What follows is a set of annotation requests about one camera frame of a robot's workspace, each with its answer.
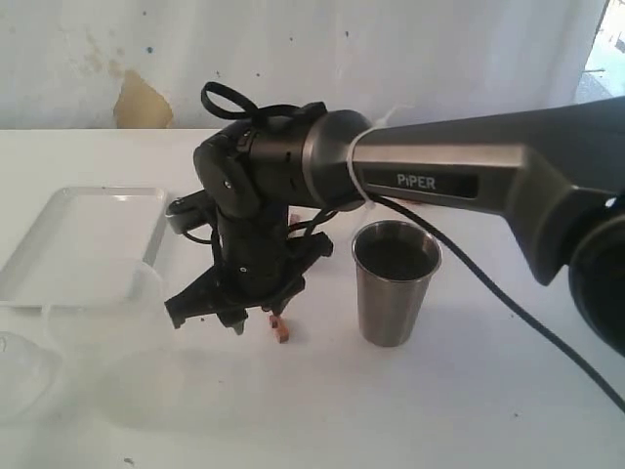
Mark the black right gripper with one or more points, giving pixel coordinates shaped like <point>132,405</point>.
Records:
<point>229,291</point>

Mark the stainless steel cup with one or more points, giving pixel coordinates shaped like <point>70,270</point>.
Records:
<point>394,264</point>

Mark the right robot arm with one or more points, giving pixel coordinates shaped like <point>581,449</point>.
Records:
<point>555,175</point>

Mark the translucent plastic container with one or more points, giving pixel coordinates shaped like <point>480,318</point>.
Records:
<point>108,322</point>

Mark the white rectangular tray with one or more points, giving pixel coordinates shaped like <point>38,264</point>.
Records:
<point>80,227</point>

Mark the clear plastic lid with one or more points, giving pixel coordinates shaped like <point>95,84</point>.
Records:
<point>31,381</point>

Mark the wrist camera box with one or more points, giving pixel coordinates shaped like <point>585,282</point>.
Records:
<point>190,212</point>

